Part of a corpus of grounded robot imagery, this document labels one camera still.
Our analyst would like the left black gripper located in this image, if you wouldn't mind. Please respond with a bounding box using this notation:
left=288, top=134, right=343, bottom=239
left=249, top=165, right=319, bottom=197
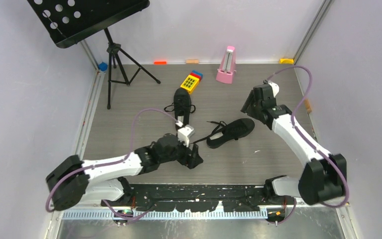
left=159, top=135, right=203, bottom=168

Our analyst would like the black canvas shoe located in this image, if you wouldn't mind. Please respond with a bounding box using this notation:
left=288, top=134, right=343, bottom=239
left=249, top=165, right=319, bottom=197
left=193, top=118, right=255, bottom=149
left=163, top=88, right=196, bottom=125

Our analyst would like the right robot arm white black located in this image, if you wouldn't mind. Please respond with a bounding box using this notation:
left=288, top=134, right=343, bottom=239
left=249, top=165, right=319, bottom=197
left=241, top=83, right=349, bottom=205

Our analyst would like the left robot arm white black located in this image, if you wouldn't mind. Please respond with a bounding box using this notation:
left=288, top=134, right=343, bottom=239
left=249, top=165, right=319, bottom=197
left=45, top=133, right=204, bottom=212

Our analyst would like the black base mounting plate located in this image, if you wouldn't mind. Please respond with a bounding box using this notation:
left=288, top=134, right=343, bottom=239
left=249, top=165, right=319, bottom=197
left=108, top=184, right=294, bottom=212

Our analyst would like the pink metronome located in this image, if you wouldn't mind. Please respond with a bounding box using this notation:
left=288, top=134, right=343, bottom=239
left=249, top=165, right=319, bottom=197
left=216, top=46, right=236, bottom=84

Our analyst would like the yellow corner block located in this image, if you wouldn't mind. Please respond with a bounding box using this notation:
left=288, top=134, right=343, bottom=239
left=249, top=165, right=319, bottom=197
left=279, top=58, right=294, bottom=65

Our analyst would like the wooden block right edge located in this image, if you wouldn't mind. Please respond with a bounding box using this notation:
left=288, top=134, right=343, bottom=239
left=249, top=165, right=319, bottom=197
left=304, top=99, right=312, bottom=114

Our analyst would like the yellow toy brick block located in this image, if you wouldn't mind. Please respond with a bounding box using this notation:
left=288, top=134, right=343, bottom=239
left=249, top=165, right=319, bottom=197
left=180, top=70, right=203, bottom=94

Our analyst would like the tan wooden block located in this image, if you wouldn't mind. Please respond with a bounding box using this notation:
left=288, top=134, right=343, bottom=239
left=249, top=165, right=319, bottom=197
left=185, top=59, right=199, bottom=64

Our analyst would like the blue corner block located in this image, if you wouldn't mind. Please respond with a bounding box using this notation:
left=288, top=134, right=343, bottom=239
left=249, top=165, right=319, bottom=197
left=98, top=62, right=108, bottom=72

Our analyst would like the black music stand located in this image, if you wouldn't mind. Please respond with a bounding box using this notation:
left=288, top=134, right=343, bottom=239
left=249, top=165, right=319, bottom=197
left=26, top=0, right=161, bottom=110

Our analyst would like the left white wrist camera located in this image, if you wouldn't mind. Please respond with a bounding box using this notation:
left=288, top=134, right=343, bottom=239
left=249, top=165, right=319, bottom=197
left=175, top=121, right=195, bottom=147

